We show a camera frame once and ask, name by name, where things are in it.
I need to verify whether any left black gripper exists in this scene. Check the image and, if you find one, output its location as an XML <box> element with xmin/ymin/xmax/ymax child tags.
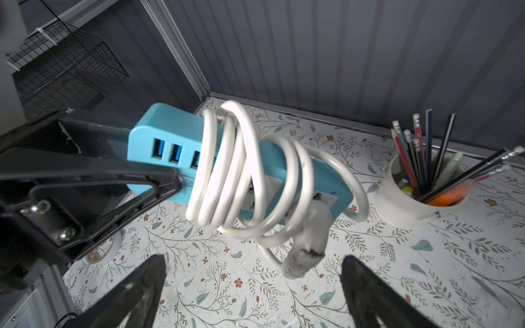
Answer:
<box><xmin>1</xmin><ymin>110</ymin><xmax>182</xmax><ymax>291</ymax></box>

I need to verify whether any tape roll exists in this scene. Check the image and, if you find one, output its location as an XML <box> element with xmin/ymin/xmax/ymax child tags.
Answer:
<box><xmin>85</xmin><ymin>231</ymin><xmax>123</xmax><ymax>265</ymax></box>

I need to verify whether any white cord of teal strip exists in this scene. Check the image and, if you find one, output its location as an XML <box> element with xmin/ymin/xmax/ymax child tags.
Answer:
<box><xmin>185</xmin><ymin>100</ymin><xmax>371</xmax><ymax>280</ymax></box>

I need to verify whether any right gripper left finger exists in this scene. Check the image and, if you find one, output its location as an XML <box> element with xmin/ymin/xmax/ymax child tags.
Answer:
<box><xmin>64</xmin><ymin>254</ymin><xmax>166</xmax><ymax>327</ymax></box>

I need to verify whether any bundle of pens and pencils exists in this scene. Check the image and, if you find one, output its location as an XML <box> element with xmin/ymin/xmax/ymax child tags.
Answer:
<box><xmin>391</xmin><ymin>109</ymin><xmax>524</xmax><ymax>207</ymax></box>

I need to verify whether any teal power strip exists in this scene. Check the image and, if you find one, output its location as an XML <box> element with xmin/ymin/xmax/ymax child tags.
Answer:
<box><xmin>127</xmin><ymin>103</ymin><xmax>354</xmax><ymax>217</ymax></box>

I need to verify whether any floral table mat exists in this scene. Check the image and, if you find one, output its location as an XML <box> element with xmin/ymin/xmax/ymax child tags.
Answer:
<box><xmin>63</xmin><ymin>168</ymin><xmax>524</xmax><ymax>327</ymax></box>

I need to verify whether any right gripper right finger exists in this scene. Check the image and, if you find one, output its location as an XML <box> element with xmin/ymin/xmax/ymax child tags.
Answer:
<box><xmin>341</xmin><ymin>255</ymin><xmax>436</xmax><ymax>327</ymax></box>

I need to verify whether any white pen cup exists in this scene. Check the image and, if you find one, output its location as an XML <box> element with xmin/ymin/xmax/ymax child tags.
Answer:
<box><xmin>375</xmin><ymin>155</ymin><xmax>472</xmax><ymax>230</ymax></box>

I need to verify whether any black wire basket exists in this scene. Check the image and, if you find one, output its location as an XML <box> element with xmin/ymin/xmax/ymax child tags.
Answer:
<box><xmin>7</xmin><ymin>20</ymin><xmax>129</xmax><ymax>120</ymax></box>

